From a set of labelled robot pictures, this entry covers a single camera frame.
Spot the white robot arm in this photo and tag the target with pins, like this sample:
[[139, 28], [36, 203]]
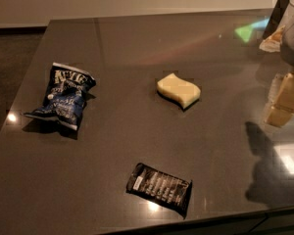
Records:
[[281, 15]]

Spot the black snack bar wrapper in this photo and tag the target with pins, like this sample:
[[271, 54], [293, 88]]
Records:
[[160, 188]]

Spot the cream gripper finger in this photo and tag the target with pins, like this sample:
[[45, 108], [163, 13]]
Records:
[[272, 43]]

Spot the yellow wavy sponge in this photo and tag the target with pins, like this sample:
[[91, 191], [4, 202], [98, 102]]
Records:
[[178, 90]]

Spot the blue crumpled chip bag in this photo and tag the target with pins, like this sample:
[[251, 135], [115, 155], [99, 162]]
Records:
[[65, 96]]

